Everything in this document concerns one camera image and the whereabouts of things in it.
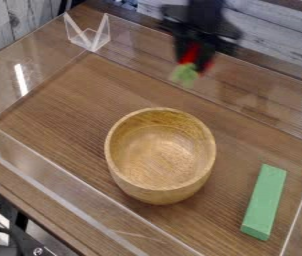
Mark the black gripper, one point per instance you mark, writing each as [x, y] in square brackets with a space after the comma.
[199, 23]

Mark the red plush strawberry toy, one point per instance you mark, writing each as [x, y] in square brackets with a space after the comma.
[184, 73]

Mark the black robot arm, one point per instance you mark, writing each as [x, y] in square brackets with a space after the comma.
[200, 31]

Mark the wooden bowl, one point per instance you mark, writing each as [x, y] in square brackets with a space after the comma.
[160, 152]

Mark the green rectangular block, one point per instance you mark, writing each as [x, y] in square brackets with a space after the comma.
[261, 208]

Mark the clear acrylic corner bracket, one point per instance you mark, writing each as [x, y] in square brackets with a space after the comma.
[88, 39]

